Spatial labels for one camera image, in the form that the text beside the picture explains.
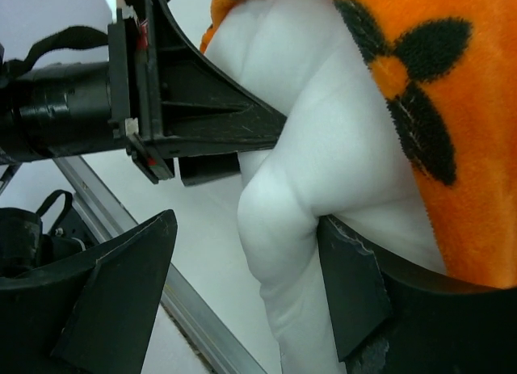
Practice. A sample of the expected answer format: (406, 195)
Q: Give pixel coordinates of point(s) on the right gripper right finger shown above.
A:
(390, 315)

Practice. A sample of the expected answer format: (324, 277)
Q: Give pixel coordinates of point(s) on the orange patterned pillowcase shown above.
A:
(446, 70)

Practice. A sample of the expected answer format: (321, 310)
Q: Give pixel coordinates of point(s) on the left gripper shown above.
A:
(64, 110)

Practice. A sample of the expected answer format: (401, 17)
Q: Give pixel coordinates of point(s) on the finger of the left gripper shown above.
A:
(161, 161)
(189, 107)

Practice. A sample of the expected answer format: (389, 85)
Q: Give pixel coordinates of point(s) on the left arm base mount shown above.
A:
(44, 228)

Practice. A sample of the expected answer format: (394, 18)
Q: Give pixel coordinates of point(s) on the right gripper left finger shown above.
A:
(68, 309)

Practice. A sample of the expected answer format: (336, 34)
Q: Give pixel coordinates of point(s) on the white pillow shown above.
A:
(338, 154)

